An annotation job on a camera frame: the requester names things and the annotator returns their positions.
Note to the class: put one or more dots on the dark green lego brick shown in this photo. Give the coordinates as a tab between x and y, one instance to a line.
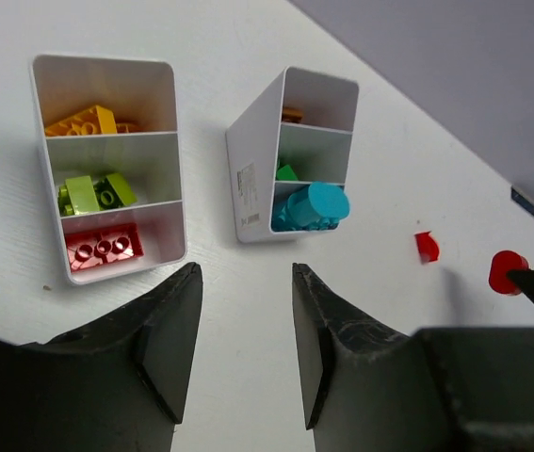
285	172

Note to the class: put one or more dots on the white sorting container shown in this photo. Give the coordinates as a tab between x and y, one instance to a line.
135	90
318	148

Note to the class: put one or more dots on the white left sorting container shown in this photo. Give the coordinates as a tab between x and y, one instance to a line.
135	90

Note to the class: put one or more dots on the white right sorting container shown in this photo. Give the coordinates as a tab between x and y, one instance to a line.
318	148

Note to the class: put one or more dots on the lime lego brick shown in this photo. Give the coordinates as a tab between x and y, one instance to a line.
113	191
77	197

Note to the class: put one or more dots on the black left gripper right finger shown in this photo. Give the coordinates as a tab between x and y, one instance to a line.
368	387

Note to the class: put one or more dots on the yellow long lego brick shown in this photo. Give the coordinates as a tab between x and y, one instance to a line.
95	120

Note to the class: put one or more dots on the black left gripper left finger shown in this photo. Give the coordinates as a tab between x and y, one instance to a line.
117	383

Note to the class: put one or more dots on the blue round toy piece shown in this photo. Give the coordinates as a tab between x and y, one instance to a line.
316	202

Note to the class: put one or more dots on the red long lego brick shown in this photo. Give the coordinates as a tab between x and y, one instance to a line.
103	247

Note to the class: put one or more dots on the yellow curved lego brick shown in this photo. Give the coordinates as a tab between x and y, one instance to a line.
127	127

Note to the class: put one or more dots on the brown long lego brick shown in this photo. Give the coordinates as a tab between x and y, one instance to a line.
292	115

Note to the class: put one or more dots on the small red sloped lego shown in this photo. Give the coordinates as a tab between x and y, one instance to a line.
427	247

